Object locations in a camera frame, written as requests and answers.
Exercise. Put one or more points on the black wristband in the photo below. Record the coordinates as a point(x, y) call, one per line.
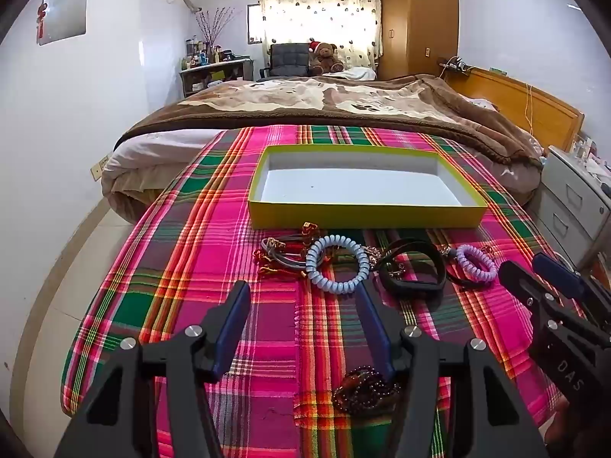
point(415, 284)

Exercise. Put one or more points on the silver wall poster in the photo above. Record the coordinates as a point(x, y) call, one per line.
point(64, 14)

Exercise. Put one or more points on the wooden headboard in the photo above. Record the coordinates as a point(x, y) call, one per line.
point(544, 105)

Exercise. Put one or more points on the white bed mattress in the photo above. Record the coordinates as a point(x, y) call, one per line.
point(143, 162)

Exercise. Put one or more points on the grey chair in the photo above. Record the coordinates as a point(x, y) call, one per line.
point(286, 59)

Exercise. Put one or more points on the brown fleece blanket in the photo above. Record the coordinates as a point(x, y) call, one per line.
point(296, 100)

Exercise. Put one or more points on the red hanging knot ornament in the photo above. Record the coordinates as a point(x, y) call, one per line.
point(42, 19)

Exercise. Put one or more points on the rhinestone hair clip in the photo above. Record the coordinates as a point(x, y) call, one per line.
point(370, 252)

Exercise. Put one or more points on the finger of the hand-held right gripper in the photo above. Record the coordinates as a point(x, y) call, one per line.
point(522, 282)
point(558, 274)

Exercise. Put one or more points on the patterned curtain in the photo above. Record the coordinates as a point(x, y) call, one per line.
point(320, 4)

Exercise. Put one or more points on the pink green plaid cloth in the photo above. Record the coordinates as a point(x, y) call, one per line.
point(191, 257)

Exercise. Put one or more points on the vase with branches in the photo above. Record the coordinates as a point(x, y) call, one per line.
point(212, 33)

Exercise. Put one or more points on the grey drawer cabinet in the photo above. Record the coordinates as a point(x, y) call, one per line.
point(568, 200)

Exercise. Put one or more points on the wall socket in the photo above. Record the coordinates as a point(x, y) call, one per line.
point(101, 168)

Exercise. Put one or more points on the white cloth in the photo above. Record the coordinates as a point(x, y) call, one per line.
point(358, 74)

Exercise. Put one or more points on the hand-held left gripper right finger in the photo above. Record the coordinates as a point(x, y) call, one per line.
point(377, 334)

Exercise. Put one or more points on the yellow cardboard box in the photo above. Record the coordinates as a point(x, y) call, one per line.
point(363, 186)

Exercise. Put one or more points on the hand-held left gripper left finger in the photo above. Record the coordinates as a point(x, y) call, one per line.
point(229, 334)

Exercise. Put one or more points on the brown teddy bear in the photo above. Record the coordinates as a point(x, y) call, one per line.
point(327, 57)

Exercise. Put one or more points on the cluttered desk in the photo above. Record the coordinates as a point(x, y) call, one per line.
point(215, 74)

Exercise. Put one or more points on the power strip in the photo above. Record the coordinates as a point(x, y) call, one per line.
point(453, 64)

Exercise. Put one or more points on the wooden wardrobe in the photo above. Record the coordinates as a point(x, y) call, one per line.
point(420, 14)

